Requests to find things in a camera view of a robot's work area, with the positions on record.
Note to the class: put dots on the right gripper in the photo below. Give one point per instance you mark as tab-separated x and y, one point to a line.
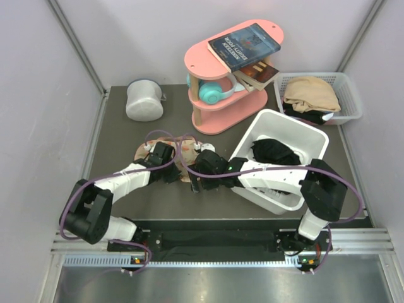
206	185

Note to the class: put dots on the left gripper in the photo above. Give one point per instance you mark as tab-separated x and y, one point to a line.
175	174

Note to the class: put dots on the floral mesh laundry bag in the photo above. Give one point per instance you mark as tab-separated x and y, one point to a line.
188	152

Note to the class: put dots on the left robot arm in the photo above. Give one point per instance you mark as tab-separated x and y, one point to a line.
88	211

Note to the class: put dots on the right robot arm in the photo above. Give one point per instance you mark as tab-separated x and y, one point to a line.
317	184

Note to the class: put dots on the white mesh cylinder bag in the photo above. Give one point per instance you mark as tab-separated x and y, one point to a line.
144	101

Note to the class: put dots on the teal headphones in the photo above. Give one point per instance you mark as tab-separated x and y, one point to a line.
211	92

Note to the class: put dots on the black clothes in bin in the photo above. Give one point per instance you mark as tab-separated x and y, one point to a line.
274	152

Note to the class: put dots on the pink wooden shelf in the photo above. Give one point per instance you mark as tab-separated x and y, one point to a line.
202	64

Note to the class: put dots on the white plastic bin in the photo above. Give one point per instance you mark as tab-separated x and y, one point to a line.
277	139

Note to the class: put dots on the brown book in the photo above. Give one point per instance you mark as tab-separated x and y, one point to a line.
258	75

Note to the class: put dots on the dark blue book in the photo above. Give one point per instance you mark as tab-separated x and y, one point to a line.
243	47

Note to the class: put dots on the black cloth in basket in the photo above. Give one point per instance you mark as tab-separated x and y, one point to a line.
313	116

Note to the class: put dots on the beige cloth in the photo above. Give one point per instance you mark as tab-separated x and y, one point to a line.
306	93

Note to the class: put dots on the white perforated basket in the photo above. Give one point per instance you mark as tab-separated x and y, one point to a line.
351	106

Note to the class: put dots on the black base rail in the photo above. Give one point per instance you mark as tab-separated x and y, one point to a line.
209	240

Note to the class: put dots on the aluminium frame post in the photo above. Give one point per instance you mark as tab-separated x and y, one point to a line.
61	18

